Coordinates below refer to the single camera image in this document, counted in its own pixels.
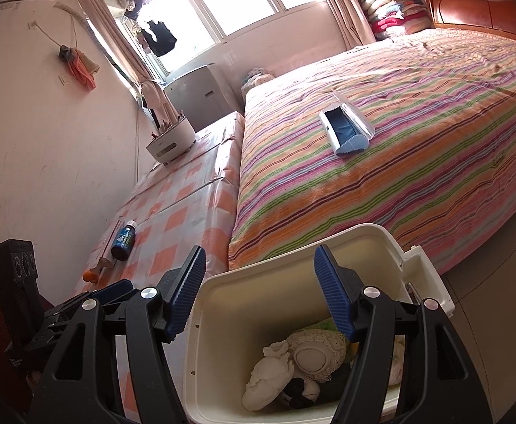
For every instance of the beige curtain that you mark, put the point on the beige curtain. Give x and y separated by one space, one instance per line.
108 31
346 13

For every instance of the white standing air conditioner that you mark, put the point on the white standing air conditioner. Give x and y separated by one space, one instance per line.
200 92

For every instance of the black sock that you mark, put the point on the black sock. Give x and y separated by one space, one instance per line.
300 402

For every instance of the blue bottle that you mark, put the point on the blue bottle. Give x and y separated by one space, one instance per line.
123 240

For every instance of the cream plastic bin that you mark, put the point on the cream plastic bin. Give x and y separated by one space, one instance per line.
258 309

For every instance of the white lace cap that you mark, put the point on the white lace cap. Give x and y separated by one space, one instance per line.
315 357

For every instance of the striped bed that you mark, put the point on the striped bed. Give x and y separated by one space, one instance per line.
417 141

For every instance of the pink cloth on wall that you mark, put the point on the pink cloth on wall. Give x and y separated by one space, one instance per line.
79 66

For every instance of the stack of folded quilts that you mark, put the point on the stack of folded quilts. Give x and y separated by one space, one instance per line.
386 4

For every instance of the orange checked tablecloth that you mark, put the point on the orange checked tablecloth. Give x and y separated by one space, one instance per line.
178 194

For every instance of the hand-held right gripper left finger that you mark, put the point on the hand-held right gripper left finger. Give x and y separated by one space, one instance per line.
187 291

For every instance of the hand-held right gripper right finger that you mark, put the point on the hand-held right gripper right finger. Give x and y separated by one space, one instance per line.
333 291

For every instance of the white knotted cloth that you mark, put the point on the white knotted cloth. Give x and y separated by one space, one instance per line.
269 375

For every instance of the window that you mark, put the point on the window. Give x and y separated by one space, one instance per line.
249 9

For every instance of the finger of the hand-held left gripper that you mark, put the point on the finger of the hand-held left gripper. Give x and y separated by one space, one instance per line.
112 291

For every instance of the black hanging vest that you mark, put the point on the black hanging vest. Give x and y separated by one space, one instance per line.
158 37

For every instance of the white desk organizer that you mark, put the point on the white desk organizer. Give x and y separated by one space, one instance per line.
172 143

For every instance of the blue lint brush with case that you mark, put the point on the blue lint brush with case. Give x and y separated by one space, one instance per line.
344 128

